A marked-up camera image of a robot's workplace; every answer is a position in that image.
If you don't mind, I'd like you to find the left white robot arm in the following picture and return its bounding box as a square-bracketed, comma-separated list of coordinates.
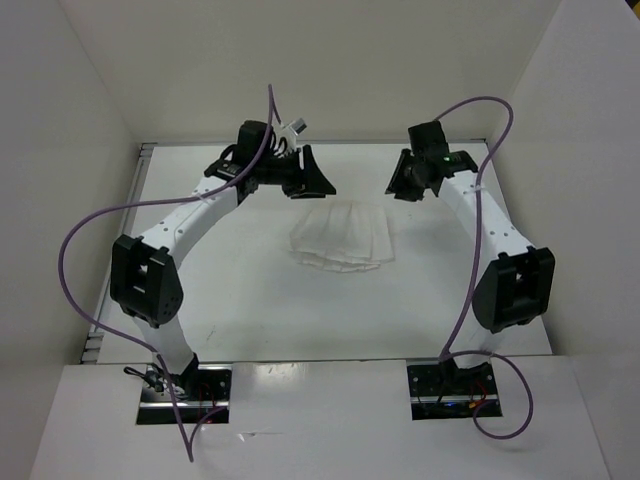
[110, 145, 336, 400]

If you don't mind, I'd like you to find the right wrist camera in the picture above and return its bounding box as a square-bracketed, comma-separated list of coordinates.
[408, 121, 460, 162]

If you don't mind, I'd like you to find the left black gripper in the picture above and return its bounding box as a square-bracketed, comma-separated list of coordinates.
[255, 145, 335, 199]

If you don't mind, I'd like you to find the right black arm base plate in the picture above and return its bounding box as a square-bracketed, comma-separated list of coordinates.
[406, 360, 502, 421]

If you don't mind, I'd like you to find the white pleated skirt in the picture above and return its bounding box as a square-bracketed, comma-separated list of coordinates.
[289, 200, 395, 273]

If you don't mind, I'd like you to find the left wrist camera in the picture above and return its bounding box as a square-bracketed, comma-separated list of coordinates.
[204, 118, 307, 179]

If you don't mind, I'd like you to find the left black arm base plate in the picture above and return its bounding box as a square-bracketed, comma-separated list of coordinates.
[123, 364, 232, 425]

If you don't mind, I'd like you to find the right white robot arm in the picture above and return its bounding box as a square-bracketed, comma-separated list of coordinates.
[386, 149, 556, 393]

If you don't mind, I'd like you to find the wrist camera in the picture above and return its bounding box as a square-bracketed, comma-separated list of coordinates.
[204, 118, 307, 179]
[408, 121, 460, 162]

